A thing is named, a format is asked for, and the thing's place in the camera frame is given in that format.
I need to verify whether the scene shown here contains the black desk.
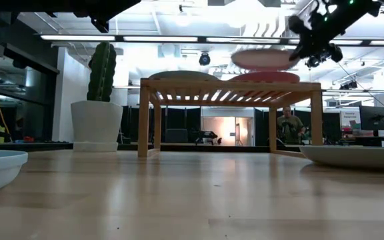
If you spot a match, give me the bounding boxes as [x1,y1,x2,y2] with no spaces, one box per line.
[341,135,384,147]

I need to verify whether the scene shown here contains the white sign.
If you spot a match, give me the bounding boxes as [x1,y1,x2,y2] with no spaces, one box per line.
[340,111,361,127]

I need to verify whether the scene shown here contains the black computer monitor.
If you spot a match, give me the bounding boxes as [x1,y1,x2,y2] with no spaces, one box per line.
[359,105,384,131]

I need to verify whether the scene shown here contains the wooden slatted shelf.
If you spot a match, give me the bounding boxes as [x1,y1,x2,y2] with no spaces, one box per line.
[137,77,324,159]

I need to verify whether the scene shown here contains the black curtain partition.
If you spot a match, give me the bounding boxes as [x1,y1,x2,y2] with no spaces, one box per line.
[120,105,202,144]
[254,108,342,146]

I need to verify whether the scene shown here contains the overhead light bar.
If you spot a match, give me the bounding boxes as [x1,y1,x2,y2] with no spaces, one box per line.
[40,34,384,47]

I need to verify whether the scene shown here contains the pink plate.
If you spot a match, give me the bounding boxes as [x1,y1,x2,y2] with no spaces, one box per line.
[230,48,300,71]
[229,71,301,83]

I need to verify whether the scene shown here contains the white plant pot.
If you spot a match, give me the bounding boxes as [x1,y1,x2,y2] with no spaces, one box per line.
[70,100,124,153]

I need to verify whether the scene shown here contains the person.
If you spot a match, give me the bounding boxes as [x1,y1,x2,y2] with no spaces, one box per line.
[276,105,306,145]

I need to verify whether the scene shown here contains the dark grey box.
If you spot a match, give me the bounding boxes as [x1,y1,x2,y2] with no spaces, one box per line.
[165,128,189,143]

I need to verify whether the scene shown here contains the green cactus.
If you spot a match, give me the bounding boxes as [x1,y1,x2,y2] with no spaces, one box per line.
[86,41,117,103]

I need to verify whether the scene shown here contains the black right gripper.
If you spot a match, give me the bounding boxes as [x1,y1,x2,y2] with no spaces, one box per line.
[288,15,338,63]

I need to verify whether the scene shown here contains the black ceiling spotlight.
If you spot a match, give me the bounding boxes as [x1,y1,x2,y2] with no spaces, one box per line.
[198,52,211,67]

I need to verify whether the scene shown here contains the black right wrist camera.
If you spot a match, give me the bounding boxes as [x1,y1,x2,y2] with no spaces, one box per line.
[305,43,344,69]

